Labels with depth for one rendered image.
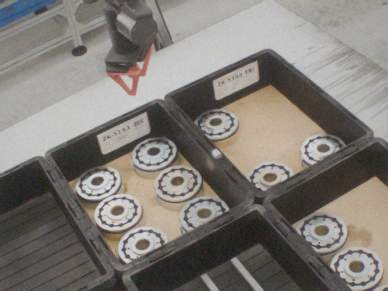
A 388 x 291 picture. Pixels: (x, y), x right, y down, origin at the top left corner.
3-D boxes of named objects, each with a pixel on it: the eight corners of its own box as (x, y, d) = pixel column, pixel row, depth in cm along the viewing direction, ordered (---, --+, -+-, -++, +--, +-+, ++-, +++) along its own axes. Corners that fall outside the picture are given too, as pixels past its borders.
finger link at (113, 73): (155, 80, 145) (147, 43, 138) (145, 103, 140) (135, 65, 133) (125, 79, 147) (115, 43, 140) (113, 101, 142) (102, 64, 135)
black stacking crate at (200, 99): (170, 134, 169) (162, 98, 161) (272, 85, 177) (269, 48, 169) (262, 239, 141) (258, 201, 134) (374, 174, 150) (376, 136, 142)
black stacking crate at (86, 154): (57, 190, 160) (43, 154, 153) (168, 135, 168) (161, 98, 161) (131, 310, 133) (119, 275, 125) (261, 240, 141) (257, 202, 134)
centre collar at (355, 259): (338, 265, 128) (338, 263, 127) (359, 253, 129) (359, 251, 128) (353, 283, 124) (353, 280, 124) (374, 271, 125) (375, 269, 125)
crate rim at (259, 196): (162, 104, 162) (161, 95, 161) (269, 54, 171) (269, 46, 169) (259, 208, 135) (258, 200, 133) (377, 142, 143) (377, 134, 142)
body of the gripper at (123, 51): (152, 39, 141) (145, 8, 136) (136, 69, 134) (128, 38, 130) (122, 39, 143) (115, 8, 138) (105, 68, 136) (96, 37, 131)
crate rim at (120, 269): (44, 160, 154) (41, 152, 152) (162, 104, 162) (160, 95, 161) (120, 282, 126) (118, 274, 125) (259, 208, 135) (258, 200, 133)
